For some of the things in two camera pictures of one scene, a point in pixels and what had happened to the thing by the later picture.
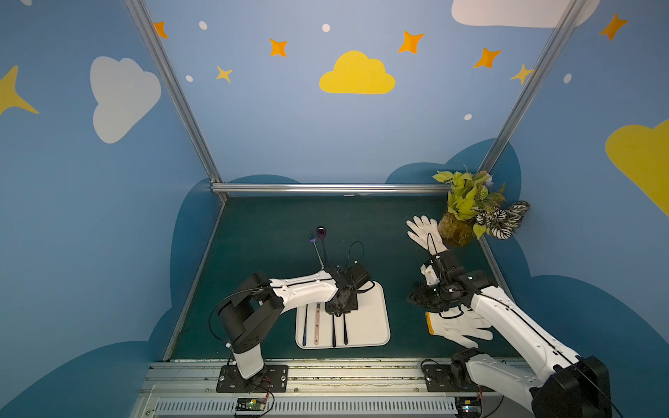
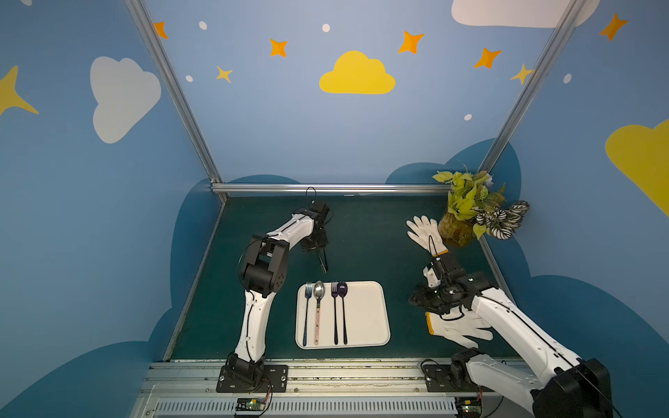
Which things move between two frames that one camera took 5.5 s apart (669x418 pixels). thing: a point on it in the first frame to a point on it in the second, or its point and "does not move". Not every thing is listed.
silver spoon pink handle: x=317 y=323 does not move
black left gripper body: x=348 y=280 to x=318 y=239
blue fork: x=304 y=337 does not move
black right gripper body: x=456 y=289 does not move
